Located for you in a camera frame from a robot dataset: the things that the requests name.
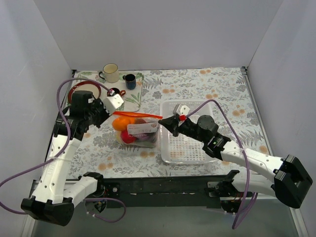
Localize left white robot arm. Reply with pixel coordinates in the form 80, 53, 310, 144
21, 91, 117, 226

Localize cream enamel mug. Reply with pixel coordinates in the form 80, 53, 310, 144
99, 63, 119, 83

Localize orange patterned cup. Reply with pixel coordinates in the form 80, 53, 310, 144
107, 87, 126, 97

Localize floral table mat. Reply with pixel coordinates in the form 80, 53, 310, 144
48, 67, 270, 177

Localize white plastic basket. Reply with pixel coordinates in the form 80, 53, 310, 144
160, 99, 217, 165

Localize red rimmed plate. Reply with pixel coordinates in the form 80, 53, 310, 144
68, 81, 101, 104

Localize dark blue cup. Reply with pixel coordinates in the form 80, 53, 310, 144
122, 74, 136, 90

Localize fake red apple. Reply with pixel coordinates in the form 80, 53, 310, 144
120, 130, 137, 144

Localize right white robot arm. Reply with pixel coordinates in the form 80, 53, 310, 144
159, 115, 313, 208

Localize fake whole orange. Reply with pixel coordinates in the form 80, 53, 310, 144
112, 117, 131, 131

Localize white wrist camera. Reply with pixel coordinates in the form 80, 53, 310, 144
172, 104, 190, 116
102, 94, 124, 115

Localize floral serving tray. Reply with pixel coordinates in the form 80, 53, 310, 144
66, 71, 145, 113

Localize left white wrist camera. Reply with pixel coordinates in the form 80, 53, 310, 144
102, 94, 124, 115

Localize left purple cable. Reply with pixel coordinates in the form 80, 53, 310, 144
0, 79, 126, 223

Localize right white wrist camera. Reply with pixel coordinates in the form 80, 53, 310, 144
172, 104, 190, 116

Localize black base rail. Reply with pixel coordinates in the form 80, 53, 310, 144
61, 174, 266, 209

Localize fake purple eggplant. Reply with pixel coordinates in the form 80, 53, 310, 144
134, 118, 147, 124

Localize clear zip top bag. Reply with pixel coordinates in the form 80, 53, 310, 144
113, 111, 162, 148

